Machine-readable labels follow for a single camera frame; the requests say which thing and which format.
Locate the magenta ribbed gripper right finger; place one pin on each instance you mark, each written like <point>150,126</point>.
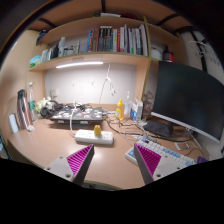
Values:
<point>152,166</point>

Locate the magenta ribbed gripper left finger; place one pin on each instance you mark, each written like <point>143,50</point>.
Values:
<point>74,167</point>

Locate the yellow charger plug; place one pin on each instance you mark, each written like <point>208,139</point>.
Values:
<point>97,130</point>

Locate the white mechanical keyboard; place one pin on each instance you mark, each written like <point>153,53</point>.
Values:
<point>181,160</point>

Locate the white power strip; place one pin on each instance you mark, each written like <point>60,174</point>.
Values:
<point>88,136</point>

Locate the black pouch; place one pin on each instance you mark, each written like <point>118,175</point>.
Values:
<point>159,128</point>

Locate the black stickered laptop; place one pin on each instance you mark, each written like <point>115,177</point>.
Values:
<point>78,115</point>

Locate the white blue carton box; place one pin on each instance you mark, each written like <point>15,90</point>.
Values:
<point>136,110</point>

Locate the yellow bottle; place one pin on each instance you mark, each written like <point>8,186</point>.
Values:
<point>119,114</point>

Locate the clear sanitizer pump bottle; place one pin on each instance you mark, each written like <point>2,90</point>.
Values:
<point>127,106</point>

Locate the black headphones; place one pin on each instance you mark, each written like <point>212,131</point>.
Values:
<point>50,108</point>

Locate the pink grey tumbler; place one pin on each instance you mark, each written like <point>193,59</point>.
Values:
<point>23,110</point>

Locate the curved black monitor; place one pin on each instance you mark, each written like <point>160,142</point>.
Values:
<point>191,98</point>

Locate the white card on desk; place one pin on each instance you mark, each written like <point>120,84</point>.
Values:
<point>13,123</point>

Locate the clear water bottle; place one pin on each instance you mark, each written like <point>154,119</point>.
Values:
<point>32,102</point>

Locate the LED light bar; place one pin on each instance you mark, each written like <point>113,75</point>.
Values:
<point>79,64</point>

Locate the red black canister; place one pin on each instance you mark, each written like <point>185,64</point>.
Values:
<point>167,55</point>

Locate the row of books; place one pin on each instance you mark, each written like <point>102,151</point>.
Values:
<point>120,40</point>

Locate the wooden shelf unit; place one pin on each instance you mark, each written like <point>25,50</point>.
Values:
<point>147,12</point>

